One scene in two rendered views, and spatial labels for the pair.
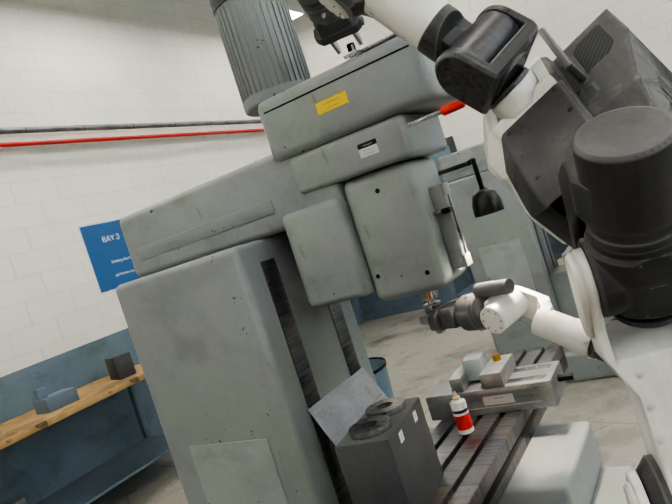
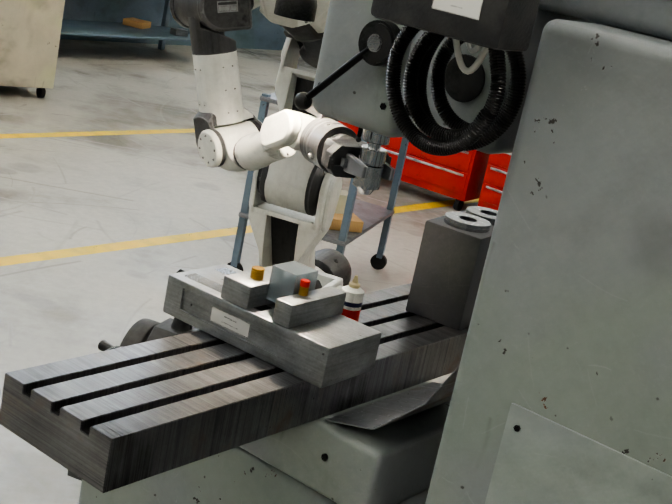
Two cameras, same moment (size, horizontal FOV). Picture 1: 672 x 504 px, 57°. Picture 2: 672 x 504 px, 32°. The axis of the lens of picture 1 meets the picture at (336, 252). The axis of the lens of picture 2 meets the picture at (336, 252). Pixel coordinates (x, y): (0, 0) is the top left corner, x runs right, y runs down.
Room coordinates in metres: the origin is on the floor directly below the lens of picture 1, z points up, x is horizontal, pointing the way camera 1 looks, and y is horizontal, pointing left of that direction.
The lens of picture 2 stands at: (3.53, -0.11, 1.64)
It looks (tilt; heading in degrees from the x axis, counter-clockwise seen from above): 16 degrees down; 183
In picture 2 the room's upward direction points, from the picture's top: 12 degrees clockwise
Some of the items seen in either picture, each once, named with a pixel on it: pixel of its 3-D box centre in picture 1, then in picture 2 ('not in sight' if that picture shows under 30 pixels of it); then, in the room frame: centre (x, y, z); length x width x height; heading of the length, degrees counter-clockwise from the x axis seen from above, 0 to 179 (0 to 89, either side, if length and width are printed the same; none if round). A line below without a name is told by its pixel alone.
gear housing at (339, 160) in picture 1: (369, 153); not in sight; (1.61, -0.16, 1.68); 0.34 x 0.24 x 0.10; 58
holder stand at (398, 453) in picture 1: (391, 458); (466, 263); (1.30, 0.02, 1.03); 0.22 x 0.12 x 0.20; 155
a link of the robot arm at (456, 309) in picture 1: (462, 314); (343, 154); (1.51, -0.25, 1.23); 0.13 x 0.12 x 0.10; 126
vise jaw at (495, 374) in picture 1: (498, 370); (264, 286); (1.68, -0.32, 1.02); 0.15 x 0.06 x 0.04; 150
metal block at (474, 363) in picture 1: (476, 366); (292, 284); (1.71, -0.27, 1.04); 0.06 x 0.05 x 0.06; 150
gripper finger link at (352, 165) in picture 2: not in sight; (353, 167); (1.60, -0.22, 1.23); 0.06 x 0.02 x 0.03; 36
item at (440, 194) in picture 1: (450, 225); not in sight; (1.53, -0.29, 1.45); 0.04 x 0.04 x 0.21; 58
